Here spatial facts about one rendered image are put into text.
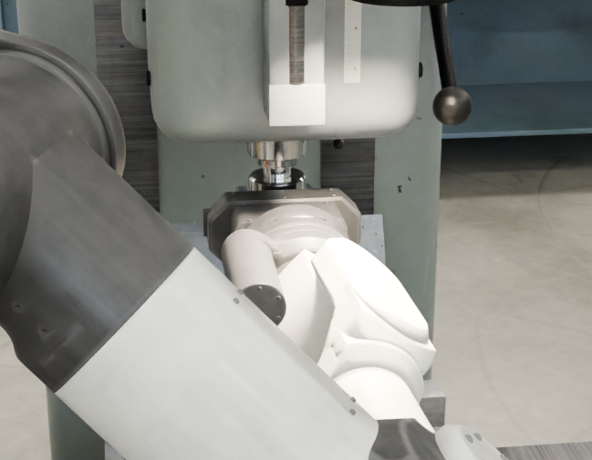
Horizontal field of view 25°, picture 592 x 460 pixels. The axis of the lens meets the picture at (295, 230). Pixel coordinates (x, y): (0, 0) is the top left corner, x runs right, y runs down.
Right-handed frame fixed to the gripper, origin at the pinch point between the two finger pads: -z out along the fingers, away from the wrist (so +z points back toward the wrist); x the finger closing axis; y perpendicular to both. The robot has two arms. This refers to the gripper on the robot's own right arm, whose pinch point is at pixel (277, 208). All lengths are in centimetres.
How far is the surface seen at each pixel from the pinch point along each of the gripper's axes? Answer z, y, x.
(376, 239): -35.1, 17.5, -15.2
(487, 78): -418, 104, -135
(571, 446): -10.3, 30.7, -30.9
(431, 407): -2.4, 20.8, -14.3
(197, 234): -35.9, 16.2, 4.8
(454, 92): 8.0, -11.6, -12.4
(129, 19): -10.7, -13.6, 11.4
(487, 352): -213, 125, -82
